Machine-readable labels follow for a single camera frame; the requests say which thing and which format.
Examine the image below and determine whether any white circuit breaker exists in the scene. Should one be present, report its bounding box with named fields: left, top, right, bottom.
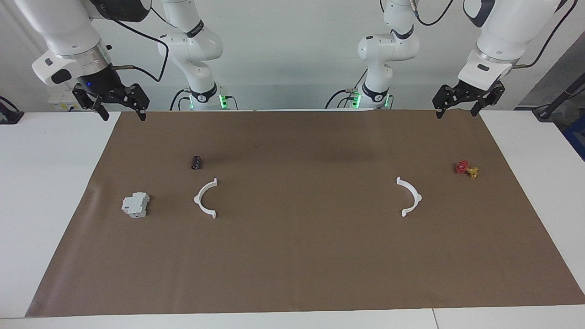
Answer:
left=121, top=192, right=150, bottom=219

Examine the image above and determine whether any brown paper mat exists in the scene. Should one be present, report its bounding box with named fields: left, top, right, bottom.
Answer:
left=25, top=110, right=585, bottom=318

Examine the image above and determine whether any black clamp mount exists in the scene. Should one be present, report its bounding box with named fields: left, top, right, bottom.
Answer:
left=0, top=96, right=25, bottom=125

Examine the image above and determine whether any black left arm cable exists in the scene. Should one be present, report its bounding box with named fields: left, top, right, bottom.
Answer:
left=411, top=0, right=579, bottom=69

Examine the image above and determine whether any white power strip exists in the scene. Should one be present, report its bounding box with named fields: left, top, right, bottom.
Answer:
left=48, top=91, right=82, bottom=111

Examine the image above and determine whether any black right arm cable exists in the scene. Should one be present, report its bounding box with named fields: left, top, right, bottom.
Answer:
left=107, top=5, right=170, bottom=83

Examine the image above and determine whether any black base cable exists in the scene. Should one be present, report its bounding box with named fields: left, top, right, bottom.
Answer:
left=325, top=89, right=355, bottom=110
left=170, top=88, right=191, bottom=111

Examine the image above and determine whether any blue object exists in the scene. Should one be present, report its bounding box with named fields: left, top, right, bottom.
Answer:
left=563, top=114, right=585, bottom=161

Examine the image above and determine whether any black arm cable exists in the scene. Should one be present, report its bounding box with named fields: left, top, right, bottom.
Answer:
left=107, top=5, right=170, bottom=83
left=411, top=0, right=579, bottom=69

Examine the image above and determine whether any white half-ring pipe clamp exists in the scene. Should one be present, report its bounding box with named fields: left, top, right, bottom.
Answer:
left=194, top=178, right=219, bottom=220
left=396, top=176, right=423, bottom=218

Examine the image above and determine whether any red and yellow valve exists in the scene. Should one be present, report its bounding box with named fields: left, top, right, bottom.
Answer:
left=455, top=160, right=479, bottom=179

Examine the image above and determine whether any black stand pole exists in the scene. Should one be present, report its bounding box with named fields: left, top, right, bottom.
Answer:
left=532, top=75, right=585, bottom=122

